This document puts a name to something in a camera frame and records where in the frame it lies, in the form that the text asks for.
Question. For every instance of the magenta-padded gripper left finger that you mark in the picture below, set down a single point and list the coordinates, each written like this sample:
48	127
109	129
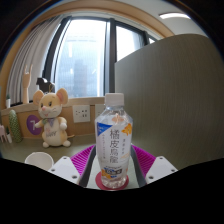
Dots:
65	168

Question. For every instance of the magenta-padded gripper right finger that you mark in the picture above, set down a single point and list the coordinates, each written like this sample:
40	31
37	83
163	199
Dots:
161	168

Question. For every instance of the clear plastic drink bottle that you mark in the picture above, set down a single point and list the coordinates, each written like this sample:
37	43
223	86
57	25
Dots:
114	143

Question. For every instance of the white and yellow mug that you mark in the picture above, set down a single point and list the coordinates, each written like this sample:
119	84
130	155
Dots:
39	160

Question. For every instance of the flat round red coaster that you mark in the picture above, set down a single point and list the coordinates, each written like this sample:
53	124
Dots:
98	181

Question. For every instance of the beige mouse plush toy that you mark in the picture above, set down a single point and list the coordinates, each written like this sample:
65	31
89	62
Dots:
52	130

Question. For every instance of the round purple number sign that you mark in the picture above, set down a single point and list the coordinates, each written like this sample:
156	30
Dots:
32	125

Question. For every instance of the small plant in white pot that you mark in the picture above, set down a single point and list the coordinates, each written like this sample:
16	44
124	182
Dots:
9	138
8	103

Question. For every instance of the tall green cactus figure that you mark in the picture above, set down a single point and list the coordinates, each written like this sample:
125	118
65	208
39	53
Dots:
15	126

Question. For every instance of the grey-green right desk partition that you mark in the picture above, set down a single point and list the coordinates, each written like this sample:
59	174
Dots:
176	100

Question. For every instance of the black wooden horse figure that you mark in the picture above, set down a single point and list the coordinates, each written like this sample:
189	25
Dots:
43	85

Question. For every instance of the grey curtain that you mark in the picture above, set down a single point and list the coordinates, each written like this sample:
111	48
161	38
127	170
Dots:
31	60

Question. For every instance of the dark-framed window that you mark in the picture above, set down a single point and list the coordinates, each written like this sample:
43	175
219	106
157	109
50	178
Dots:
111	56

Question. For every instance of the ceiling lights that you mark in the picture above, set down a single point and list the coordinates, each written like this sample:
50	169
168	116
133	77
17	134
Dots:
174	15

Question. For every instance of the white wall socket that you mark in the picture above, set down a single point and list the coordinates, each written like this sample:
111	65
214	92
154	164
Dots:
81	114
99	111

